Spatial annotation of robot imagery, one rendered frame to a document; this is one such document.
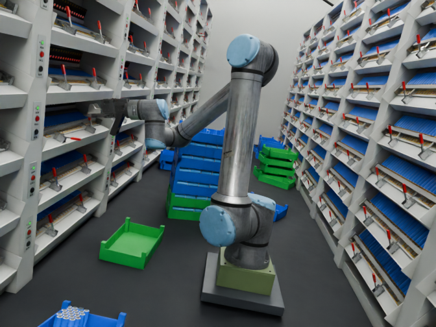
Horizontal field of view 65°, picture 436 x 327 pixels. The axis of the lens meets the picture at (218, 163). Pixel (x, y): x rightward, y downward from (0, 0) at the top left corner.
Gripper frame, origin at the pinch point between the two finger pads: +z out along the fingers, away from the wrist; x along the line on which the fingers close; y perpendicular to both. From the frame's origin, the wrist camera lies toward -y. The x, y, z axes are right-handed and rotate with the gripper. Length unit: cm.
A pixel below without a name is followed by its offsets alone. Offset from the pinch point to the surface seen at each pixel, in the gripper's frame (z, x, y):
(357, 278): -124, -1, -81
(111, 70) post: -6.8, -18.1, 20.3
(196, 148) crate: -44, -38, -23
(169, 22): -8, -159, 65
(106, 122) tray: -1.3, -17.7, -4.9
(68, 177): 5.6, 12.8, -25.3
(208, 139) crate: -51, -40, -18
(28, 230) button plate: 3, 48, -34
